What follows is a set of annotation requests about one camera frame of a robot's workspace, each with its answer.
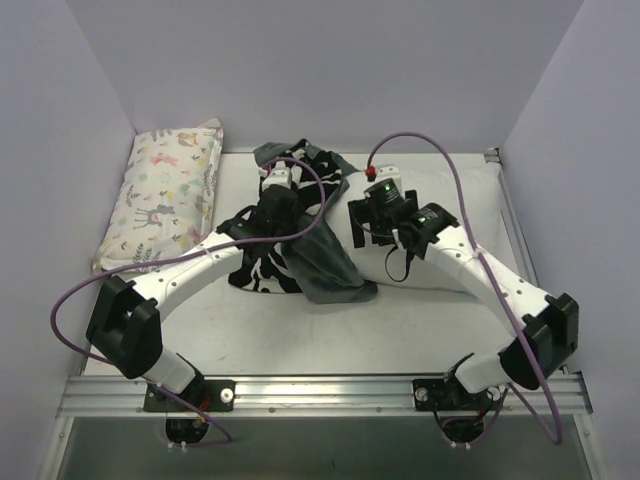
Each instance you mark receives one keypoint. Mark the front aluminium rail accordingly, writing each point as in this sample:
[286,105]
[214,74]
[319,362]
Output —
[272,397]

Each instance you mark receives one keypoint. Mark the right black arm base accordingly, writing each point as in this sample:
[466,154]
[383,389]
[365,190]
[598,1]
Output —
[462,417]

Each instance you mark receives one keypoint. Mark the dark green plush pillowcase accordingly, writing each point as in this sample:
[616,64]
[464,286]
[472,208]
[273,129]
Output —
[315,265]

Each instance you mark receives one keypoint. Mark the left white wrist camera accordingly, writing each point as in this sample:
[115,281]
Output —
[280,177]

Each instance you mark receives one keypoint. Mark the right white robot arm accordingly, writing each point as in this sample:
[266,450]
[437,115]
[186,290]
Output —
[544,328]

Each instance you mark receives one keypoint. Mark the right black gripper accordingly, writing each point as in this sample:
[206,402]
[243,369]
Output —
[375,220]

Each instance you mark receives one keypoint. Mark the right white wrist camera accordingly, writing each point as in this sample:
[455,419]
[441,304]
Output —
[375,174]

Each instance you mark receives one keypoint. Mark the floral patterned white pillow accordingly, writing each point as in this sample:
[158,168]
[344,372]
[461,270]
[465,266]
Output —
[166,201]

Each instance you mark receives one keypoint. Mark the aluminium rail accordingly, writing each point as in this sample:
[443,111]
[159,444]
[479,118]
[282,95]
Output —
[272,397]
[512,225]

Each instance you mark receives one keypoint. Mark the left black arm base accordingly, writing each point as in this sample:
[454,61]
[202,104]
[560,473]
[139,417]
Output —
[189,421]

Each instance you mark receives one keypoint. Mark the right side aluminium rail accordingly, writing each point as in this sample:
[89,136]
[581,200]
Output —
[512,225]

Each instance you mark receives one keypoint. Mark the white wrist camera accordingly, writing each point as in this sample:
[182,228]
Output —
[375,174]
[280,177]

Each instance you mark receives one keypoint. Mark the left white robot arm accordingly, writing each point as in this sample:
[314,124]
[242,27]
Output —
[126,323]

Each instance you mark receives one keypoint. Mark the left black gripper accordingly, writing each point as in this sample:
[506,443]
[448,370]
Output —
[279,198]

